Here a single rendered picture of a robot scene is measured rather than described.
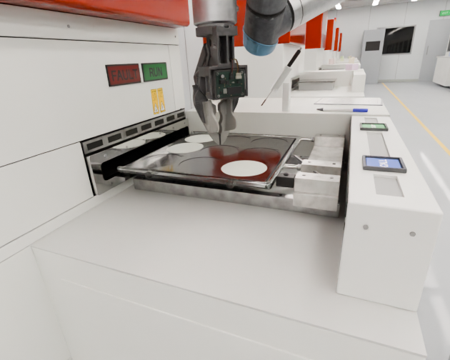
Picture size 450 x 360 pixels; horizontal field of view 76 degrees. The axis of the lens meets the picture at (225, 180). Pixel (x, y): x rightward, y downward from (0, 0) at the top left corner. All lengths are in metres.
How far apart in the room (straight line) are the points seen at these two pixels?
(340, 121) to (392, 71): 12.99
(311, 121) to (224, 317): 0.63
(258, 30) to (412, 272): 0.48
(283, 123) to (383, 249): 0.60
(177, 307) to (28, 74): 0.47
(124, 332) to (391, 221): 0.47
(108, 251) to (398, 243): 0.44
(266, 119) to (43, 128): 0.60
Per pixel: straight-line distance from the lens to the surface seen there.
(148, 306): 0.52
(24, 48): 0.64
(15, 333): 0.71
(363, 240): 0.39
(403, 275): 0.42
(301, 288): 0.44
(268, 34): 0.64
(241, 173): 0.60
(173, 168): 0.66
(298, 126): 0.91
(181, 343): 0.54
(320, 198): 0.56
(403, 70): 13.91
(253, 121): 0.94
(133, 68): 0.82
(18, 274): 0.66
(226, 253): 0.50
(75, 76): 0.69
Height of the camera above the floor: 1.12
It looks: 22 degrees down
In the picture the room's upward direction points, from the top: 3 degrees counter-clockwise
